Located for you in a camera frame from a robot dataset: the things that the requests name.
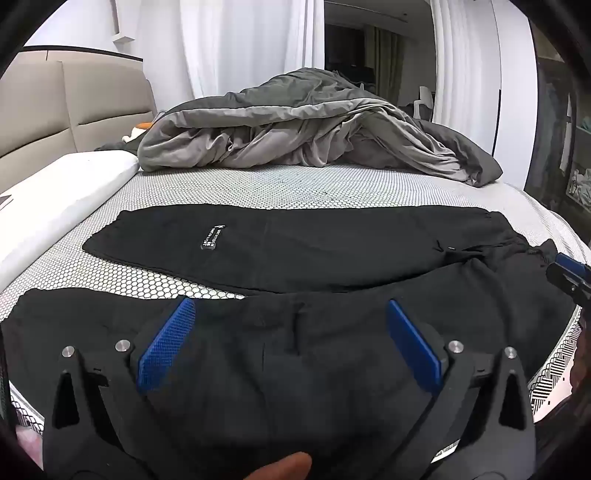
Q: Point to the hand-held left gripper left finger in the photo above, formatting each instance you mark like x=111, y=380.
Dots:
x=166, y=346

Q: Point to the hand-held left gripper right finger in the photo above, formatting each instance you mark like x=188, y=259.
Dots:
x=413, y=346

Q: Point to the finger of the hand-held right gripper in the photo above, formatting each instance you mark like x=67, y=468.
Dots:
x=572, y=270

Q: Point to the black pants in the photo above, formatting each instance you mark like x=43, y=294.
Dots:
x=323, y=249

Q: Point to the person's left hand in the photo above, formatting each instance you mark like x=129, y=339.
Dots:
x=281, y=467

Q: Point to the dark wardrobe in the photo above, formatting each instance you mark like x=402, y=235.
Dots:
x=554, y=115

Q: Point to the white pillow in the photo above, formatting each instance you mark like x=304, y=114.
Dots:
x=60, y=194

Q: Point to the orange and white plush toy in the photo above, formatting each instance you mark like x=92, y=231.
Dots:
x=136, y=133

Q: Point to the white chair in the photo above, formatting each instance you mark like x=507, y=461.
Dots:
x=425, y=101

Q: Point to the white curtain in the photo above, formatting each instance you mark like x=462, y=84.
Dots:
x=461, y=60
x=240, y=41

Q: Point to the grey crumpled clothes pile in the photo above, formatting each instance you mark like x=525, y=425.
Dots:
x=286, y=124

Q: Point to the beige padded headboard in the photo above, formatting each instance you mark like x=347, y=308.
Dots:
x=92, y=92

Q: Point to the olive curtain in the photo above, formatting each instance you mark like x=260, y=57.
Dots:
x=388, y=60

